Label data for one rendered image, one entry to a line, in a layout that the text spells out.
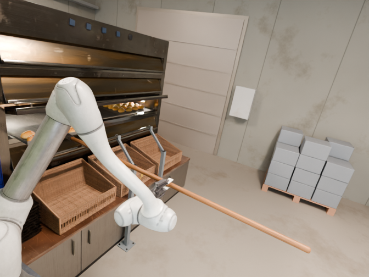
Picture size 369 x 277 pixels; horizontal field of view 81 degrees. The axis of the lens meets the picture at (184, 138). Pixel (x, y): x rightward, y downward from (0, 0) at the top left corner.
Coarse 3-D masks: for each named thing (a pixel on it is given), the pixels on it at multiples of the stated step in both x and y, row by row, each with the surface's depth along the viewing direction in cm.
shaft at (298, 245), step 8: (72, 136) 171; (80, 144) 166; (136, 168) 142; (152, 176) 137; (168, 184) 132; (184, 192) 127; (192, 192) 126; (200, 200) 123; (208, 200) 122; (216, 208) 119; (224, 208) 117; (232, 216) 115; (240, 216) 114; (248, 224) 111; (256, 224) 110; (272, 232) 106; (288, 240) 103; (304, 248) 100
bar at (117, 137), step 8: (144, 128) 231; (152, 128) 241; (112, 136) 194; (120, 136) 200; (120, 144) 199; (56, 152) 151; (64, 152) 155; (128, 160) 199; (160, 160) 242; (160, 168) 244; (160, 176) 247; (128, 192) 207; (128, 232) 223; (128, 240) 228; (128, 248) 225
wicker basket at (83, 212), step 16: (80, 160) 212; (48, 176) 186; (64, 176) 199; (80, 176) 213; (96, 176) 209; (32, 192) 163; (48, 192) 187; (64, 192) 200; (80, 192) 206; (96, 192) 210; (112, 192) 198; (48, 208) 157; (64, 208) 183; (80, 208) 168; (96, 208) 184; (48, 224) 163; (64, 224) 167
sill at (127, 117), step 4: (144, 112) 289; (148, 112) 292; (152, 112) 298; (156, 112) 307; (120, 116) 254; (124, 116) 257; (128, 116) 260; (132, 116) 265; (136, 116) 271; (140, 116) 278; (104, 120) 230; (108, 120) 233; (112, 120) 238; (116, 120) 244; (120, 120) 249; (104, 124) 230; (8, 136) 160; (8, 140) 156; (12, 140) 158; (16, 140) 160
